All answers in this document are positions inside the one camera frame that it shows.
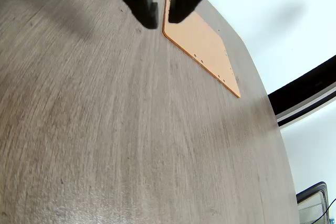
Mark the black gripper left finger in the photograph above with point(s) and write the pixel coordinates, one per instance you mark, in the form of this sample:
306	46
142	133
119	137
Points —
141	3

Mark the orange board with holes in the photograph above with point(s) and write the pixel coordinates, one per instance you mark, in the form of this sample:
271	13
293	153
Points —
199	40

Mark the black bar with white edge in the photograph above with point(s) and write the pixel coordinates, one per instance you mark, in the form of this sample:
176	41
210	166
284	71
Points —
302	95

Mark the grey mesh chair back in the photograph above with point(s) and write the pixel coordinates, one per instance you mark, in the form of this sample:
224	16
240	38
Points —
312	205

